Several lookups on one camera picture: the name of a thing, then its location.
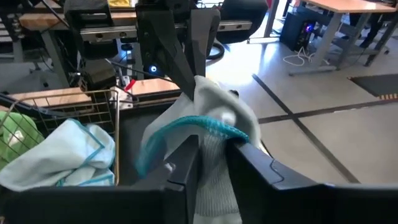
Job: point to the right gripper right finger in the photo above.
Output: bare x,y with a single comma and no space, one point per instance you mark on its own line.
295,202

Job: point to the light blue microfiber towel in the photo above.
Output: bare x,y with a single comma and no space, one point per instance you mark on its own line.
214,102
56,149

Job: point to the small red clip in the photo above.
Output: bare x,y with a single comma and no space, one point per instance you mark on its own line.
130,85

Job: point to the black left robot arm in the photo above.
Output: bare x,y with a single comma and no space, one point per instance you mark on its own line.
99,74

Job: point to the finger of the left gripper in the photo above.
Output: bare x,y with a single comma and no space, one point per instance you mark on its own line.
161,40
202,34

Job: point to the black computer tower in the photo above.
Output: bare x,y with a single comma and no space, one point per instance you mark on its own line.
295,31

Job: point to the green microfiber towel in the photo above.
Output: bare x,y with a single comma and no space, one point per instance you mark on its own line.
26,123

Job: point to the wooden shelf board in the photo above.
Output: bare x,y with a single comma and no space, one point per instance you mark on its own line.
40,20

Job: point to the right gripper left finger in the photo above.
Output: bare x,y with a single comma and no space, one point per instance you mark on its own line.
93,205

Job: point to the black floor mat striped edge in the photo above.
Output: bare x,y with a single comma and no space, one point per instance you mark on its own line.
376,84

